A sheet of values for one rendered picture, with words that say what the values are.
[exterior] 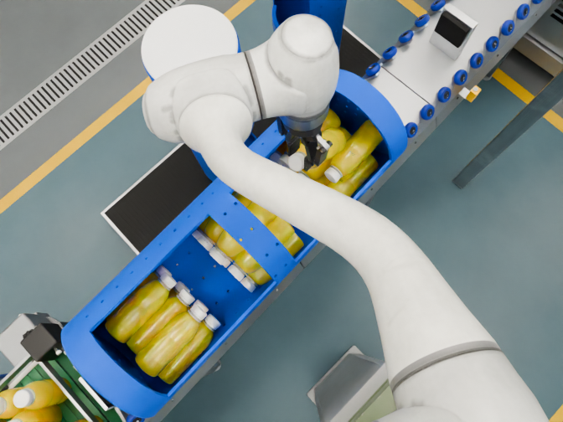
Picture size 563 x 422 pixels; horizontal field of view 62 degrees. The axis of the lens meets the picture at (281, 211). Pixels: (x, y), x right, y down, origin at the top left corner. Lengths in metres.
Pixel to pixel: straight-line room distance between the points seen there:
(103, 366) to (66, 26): 2.28
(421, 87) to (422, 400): 1.20
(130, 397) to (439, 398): 0.76
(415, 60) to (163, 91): 1.01
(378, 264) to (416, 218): 1.87
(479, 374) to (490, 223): 2.05
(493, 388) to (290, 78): 0.45
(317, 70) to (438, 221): 1.77
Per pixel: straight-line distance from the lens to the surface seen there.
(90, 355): 1.05
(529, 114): 1.78
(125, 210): 2.26
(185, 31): 1.47
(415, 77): 1.52
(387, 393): 1.16
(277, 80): 0.67
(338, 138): 1.13
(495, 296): 2.38
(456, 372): 0.40
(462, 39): 1.48
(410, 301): 0.43
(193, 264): 1.26
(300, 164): 1.03
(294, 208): 0.52
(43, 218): 2.59
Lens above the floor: 2.20
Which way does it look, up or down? 75 degrees down
